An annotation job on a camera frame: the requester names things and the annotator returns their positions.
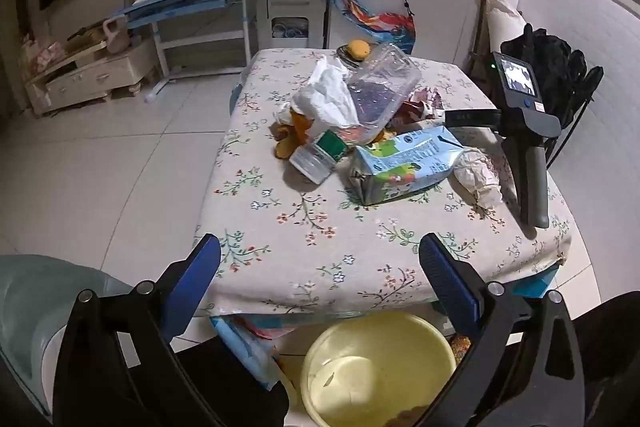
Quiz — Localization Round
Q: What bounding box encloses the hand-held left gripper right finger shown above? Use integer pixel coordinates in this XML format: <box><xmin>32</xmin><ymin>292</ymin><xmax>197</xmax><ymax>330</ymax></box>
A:
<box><xmin>418</xmin><ymin>233</ymin><xmax>586</xmax><ymax>427</ymax></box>

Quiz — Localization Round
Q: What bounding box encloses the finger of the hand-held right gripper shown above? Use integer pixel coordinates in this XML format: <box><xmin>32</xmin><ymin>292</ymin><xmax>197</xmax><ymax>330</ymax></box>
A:
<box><xmin>444</xmin><ymin>108</ymin><xmax>501</xmax><ymax>128</ymax></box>

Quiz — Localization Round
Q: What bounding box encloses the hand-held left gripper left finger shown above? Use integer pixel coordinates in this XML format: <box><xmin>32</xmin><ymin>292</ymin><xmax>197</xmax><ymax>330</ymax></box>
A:
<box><xmin>52</xmin><ymin>233</ymin><xmax>226</xmax><ymax>427</ymax></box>

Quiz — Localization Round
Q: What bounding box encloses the red snack bag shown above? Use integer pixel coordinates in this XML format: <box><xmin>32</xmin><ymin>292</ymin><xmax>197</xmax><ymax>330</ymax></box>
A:
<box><xmin>400</xmin><ymin>89</ymin><xmax>446</xmax><ymax>128</ymax></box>

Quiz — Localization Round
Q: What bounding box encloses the yellow plastic basin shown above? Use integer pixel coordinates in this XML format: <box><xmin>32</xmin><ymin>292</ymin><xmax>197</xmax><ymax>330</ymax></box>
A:
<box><xmin>300</xmin><ymin>311</ymin><xmax>458</xmax><ymax>427</ymax></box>

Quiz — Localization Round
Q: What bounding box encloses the crumpled white paper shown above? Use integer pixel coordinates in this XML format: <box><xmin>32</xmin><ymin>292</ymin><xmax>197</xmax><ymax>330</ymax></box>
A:
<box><xmin>452</xmin><ymin>146</ymin><xmax>506</xmax><ymax>208</ymax></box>

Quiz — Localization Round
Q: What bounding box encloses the black jacket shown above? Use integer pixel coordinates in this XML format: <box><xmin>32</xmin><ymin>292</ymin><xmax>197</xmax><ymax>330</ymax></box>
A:
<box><xmin>500</xmin><ymin>23</ymin><xmax>603</xmax><ymax>130</ymax></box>

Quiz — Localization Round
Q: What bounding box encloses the blue milk carton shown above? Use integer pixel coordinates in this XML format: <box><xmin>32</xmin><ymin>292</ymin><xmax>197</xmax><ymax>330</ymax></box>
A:
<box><xmin>347</xmin><ymin>125</ymin><xmax>463</xmax><ymax>206</ymax></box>

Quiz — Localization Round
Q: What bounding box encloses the clear plastic container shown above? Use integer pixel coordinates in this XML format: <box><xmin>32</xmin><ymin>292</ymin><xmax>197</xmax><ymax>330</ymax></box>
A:
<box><xmin>345</xmin><ymin>42</ymin><xmax>422</xmax><ymax>130</ymax></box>

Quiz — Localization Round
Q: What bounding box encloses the white pillow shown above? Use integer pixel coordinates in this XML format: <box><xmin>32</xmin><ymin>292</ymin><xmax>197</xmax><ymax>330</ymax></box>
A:
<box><xmin>480</xmin><ymin>0</ymin><xmax>526</xmax><ymax>58</ymax></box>

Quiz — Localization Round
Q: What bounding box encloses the table with floral cloth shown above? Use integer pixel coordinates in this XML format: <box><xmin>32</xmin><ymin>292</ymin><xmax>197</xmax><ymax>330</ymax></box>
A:
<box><xmin>192</xmin><ymin>48</ymin><xmax>573</xmax><ymax>318</ymax></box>

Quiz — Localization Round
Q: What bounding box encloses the white plastic bag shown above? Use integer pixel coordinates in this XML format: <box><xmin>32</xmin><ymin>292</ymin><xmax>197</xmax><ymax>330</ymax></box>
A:
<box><xmin>290</xmin><ymin>57</ymin><xmax>361</xmax><ymax>128</ymax></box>

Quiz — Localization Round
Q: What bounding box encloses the plastic bottle with green label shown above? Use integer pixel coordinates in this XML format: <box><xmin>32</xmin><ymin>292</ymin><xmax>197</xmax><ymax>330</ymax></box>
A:
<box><xmin>289</xmin><ymin>129</ymin><xmax>351</xmax><ymax>185</ymax></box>

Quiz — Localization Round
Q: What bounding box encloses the colourful hanging bag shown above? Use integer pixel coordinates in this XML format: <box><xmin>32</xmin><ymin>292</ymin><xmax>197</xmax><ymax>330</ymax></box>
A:
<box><xmin>312</xmin><ymin>0</ymin><xmax>416</xmax><ymax>55</ymax></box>

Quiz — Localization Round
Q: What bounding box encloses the grey plastic chair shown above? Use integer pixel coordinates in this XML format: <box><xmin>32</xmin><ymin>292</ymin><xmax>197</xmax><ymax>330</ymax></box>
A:
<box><xmin>0</xmin><ymin>254</ymin><xmax>136</xmax><ymax>423</ymax></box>

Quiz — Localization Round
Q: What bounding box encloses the white bin box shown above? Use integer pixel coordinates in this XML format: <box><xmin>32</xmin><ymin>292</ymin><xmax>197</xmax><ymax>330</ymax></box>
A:
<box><xmin>255</xmin><ymin>0</ymin><xmax>328</xmax><ymax>55</ymax></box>

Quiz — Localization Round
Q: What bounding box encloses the white television cabinet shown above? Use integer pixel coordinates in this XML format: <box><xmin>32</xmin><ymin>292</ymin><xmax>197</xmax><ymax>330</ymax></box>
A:
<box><xmin>25</xmin><ymin>39</ymin><xmax>158</xmax><ymax>118</ymax></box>

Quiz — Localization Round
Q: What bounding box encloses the pink jug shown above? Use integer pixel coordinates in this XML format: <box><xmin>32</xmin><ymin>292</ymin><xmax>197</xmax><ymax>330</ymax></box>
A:
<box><xmin>102</xmin><ymin>17</ymin><xmax>132</xmax><ymax>55</ymax></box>

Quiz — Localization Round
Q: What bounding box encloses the pink patterned box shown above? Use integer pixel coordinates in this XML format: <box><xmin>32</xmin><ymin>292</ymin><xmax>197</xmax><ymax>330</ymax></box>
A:
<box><xmin>25</xmin><ymin>42</ymin><xmax>66</xmax><ymax>72</ymax></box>

